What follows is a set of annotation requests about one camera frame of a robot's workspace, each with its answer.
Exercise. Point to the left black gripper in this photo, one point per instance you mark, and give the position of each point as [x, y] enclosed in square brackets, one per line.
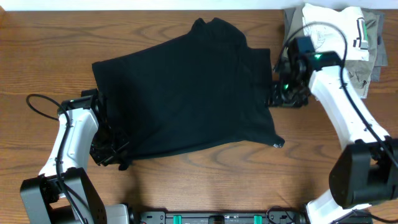
[115, 155]

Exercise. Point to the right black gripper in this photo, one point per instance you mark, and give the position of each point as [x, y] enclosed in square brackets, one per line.
[276, 100]

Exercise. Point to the black t-shirt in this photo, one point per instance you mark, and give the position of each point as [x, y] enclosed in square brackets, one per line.
[200, 90]

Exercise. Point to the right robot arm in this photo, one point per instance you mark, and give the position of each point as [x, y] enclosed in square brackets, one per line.
[365, 173]

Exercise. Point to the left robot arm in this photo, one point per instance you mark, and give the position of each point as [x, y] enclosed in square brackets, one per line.
[62, 192]

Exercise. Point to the olive khaki folded garment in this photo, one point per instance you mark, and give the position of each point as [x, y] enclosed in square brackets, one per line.
[360, 28]

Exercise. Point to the grey folded garment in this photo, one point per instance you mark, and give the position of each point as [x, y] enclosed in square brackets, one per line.
[381, 46]

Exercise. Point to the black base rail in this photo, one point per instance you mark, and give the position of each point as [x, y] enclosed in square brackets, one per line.
[273, 216]

